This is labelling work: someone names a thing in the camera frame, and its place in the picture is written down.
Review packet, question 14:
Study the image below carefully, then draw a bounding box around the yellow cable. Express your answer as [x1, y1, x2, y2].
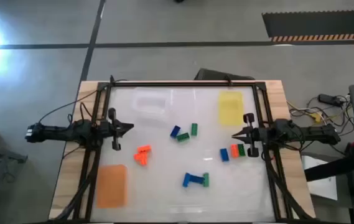
[287, 101, 322, 124]

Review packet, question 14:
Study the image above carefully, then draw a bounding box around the orange plastic tray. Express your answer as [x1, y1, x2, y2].
[96, 164, 128, 208]

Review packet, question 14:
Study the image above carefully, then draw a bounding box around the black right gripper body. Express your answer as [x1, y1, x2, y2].
[243, 113, 268, 158]

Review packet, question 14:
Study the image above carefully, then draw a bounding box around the clear plastic tray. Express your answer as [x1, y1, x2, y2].
[132, 86, 170, 118]

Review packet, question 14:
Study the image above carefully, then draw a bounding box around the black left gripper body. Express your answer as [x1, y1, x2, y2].
[97, 107, 122, 152]

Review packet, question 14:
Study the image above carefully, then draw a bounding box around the white paper sheet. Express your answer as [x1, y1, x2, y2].
[300, 154, 338, 202]

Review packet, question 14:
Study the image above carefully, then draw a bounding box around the black hazard-striped floor mat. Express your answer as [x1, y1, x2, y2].
[262, 9, 354, 43]

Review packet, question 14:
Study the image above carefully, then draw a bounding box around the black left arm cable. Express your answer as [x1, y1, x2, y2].
[38, 89, 100, 124]

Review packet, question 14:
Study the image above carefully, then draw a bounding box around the yellow plastic tray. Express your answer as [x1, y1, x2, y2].
[218, 90, 245, 127]

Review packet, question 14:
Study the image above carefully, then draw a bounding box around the black aluminium table frame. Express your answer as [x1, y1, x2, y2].
[50, 80, 313, 223]

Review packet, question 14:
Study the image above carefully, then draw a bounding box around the black stand bar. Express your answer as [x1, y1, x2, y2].
[304, 149, 354, 183]

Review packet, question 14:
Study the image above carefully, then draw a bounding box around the black power adapter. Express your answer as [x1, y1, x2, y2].
[318, 93, 344, 106]

